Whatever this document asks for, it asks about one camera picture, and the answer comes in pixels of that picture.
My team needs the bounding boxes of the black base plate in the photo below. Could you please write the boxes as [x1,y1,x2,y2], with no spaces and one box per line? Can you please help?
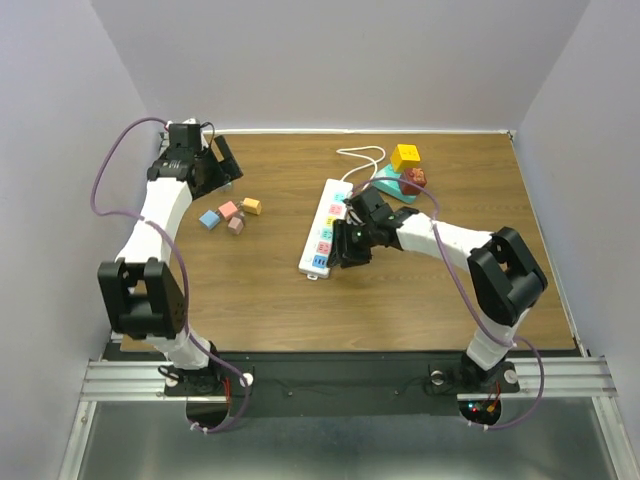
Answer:
[158,350,520,418]

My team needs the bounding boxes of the white power strip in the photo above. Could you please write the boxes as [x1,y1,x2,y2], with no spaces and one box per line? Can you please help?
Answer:
[298,179,353,280]

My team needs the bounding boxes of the yellow cube socket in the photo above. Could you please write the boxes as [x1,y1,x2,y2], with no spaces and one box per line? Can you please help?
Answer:
[390,144,421,173]

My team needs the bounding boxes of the salmon charger plug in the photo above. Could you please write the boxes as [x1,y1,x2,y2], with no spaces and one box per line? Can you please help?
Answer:
[218,201,239,221]

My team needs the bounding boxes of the pink charger plug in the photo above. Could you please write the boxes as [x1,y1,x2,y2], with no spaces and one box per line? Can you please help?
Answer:
[227,216,245,235]

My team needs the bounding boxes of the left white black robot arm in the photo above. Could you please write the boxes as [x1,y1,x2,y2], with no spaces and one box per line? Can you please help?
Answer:
[97,119,243,394]

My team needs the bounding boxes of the white power strip cord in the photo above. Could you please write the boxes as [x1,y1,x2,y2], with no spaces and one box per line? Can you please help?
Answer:
[335,145,387,182]

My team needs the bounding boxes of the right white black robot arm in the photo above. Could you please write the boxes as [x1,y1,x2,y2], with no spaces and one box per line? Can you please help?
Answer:
[327,188,548,390]

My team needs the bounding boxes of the yellow charger plug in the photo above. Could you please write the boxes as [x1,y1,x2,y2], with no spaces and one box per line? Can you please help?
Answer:
[242,197,262,216]

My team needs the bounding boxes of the blue charger plug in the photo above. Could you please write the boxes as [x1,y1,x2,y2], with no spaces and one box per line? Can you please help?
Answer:
[199,210,221,230]

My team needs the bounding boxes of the purple cable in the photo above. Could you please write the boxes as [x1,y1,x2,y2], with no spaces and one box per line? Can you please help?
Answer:
[89,116,254,435]
[349,179,546,432]

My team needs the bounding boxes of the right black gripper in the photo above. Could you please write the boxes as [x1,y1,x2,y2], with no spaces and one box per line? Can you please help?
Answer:
[325,218,378,268]

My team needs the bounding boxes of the brown patterned cube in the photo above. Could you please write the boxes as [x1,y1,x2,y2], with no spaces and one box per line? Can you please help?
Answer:
[401,167,427,196]

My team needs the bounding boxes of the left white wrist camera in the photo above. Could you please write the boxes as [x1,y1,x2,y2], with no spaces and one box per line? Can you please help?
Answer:
[165,118,201,128]

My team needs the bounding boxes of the teal triangular block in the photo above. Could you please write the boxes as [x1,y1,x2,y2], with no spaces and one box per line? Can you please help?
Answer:
[372,164,418,204]

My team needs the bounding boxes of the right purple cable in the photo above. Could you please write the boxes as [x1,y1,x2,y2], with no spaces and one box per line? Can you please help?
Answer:
[349,179,546,432]

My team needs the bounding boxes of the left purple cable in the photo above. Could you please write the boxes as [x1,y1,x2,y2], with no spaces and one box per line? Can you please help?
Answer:
[89,116,254,435]

